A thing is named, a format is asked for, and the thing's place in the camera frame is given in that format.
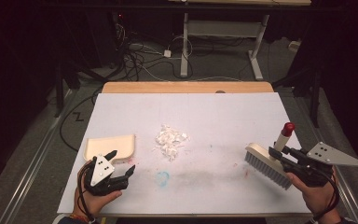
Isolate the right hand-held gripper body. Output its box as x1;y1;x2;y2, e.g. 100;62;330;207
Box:
282;141;358;188

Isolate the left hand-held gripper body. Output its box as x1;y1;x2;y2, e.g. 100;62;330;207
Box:
83;154;130;197

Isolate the cream plastic dustpan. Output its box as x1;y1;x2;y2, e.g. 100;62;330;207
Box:
83;133;137;165

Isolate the cream brush with red-tipped handle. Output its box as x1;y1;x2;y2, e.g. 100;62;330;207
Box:
243;121;296;191

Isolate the pile of white paper scraps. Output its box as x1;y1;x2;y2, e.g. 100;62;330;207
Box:
152;123;191;162

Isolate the person's left hand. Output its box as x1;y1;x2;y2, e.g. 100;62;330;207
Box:
73;160;123;219

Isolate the person's right hand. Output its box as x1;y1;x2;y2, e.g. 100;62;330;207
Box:
285;167;340;217

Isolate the black metal stand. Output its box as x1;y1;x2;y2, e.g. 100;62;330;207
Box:
272;66;324;129
53;57;82;119

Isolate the white board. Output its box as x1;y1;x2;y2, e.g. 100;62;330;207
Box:
57;91;312;217

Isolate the wooden table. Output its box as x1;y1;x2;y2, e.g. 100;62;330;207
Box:
100;80;313;218

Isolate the left hand-held gripper cable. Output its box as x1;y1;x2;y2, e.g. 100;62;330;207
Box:
76;161;97;222

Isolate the hand-held gripper cable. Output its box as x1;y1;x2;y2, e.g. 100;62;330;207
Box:
76;161;97;222
310;166;340;222

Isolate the right hand-held gripper cable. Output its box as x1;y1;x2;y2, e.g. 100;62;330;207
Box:
310;166;340;222

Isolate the metal floor rail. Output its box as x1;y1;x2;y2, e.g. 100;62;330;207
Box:
0;89;77;224
292;102;358;224

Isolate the colourful bracelet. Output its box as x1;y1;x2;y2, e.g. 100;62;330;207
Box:
68;212;91;224

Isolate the black floor cable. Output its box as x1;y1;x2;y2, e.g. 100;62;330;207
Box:
58;88;104;153

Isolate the tangle of floor cables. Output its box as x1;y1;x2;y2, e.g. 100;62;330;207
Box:
114;22;197;82

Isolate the white metal desk frame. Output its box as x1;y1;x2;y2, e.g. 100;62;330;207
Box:
167;0;312;81

